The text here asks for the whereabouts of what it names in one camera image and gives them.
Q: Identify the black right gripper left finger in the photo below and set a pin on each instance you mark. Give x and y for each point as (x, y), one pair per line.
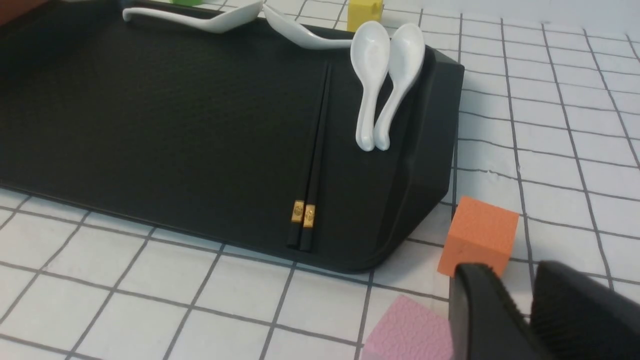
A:
(485, 323)

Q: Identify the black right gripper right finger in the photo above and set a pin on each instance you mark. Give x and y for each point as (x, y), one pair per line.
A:
(577, 318)

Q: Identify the pink foam cube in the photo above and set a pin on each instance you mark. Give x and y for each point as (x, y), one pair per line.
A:
(409, 330)

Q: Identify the orange foam cube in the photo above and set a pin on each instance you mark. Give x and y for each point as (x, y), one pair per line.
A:
(480, 233)

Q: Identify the black chopstick gold band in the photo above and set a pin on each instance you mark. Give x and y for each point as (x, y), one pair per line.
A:
(300, 236)
(310, 210)

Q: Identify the white ceramic spoon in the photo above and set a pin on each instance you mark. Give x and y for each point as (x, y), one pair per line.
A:
(407, 55)
(217, 25)
(298, 34)
(369, 56)

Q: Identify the black plastic tray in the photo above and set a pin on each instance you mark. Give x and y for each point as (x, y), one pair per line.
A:
(204, 134)

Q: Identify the yellow foam cube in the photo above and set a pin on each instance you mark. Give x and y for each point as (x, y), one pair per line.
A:
(362, 11)

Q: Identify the green foam cube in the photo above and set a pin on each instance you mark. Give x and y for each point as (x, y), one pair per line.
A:
(187, 3)

